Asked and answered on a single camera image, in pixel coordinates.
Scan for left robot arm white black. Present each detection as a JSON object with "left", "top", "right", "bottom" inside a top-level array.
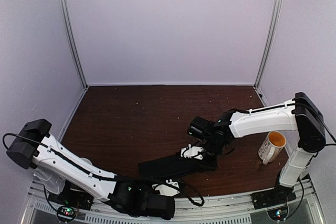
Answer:
[{"left": 4, "top": 119, "right": 175, "bottom": 220}]

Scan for left aluminium frame post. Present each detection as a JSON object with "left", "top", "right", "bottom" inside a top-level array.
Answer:
[{"left": 60, "top": 0, "right": 88, "bottom": 89}]

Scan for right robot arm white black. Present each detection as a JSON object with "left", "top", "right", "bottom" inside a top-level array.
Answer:
[{"left": 180, "top": 92, "right": 326, "bottom": 204}]

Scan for right circuit board with leds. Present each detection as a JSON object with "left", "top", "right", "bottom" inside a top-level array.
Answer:
[{"left": 267, "top": 206, "right": 289, "bottom": 221}]

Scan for white mug yellow inside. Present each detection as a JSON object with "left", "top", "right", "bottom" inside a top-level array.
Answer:
[{"left": 258, "top": 131, "right": 286, "bottom": 165}]

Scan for aluminium front rail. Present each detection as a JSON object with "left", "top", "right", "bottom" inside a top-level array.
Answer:
[{"left": 20, "top": 178, "right": 325, "bottom": 223}]

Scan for right aluminium frame post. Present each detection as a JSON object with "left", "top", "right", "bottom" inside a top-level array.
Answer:
[{"left": 254, "top": 0, "right": 283, "bottom": 90}]

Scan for aluminium frame post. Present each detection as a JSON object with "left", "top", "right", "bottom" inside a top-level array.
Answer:
[
  {"left": 254, "top": 0, "right": 283, "bottom": 90},
  {"left": 60, "top": 0, "right": 88, "bottom": 89}
]

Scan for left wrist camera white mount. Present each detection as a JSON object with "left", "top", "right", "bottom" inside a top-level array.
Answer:
[{"left": 152, "top": 179, "right": 181, "bottom": 197}]

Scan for left circuit board with leds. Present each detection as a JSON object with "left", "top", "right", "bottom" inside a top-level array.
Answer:
[{"left": 56, "top": 206, "right": 77, "bottom": 222}]

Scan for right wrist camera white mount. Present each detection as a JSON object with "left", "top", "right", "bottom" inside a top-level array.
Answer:
[{"left": 180, "top": 144, "right": 204, "bottom": 160}]

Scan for black zip tool case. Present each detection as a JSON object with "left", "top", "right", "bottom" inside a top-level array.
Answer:
[{"left": 138, "top": 154, "right": 209, "bottom": 179}]

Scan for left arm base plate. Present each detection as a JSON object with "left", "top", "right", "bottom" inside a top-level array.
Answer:
[{"left": 48, "top": 182, "right": 93, "bottom": 210}]

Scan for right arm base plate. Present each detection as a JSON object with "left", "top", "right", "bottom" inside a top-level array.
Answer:
[{"left": 251, "top": 183, "right": 296, "bottom": 210}]

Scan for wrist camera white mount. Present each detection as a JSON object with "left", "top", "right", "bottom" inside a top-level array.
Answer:
[
  {"left": 180, "top": 144, "right": 204, "bottom": 160},
  {"left": 152, "top": 179, "right": 181, "bottom": 197}
]

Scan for circuit board with leds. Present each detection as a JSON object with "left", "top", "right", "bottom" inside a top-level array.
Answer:
[
  {"left": 267, "top": 206, "right": 289, "bottom": 221},
  {"left": 56, "top": 206, "right": 77, "bottom": 222}
]

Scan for white ceramic bowl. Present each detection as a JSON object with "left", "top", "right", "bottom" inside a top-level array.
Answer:
[{"left": 80, "top": 157, "right": 92, "bottom": 165}]

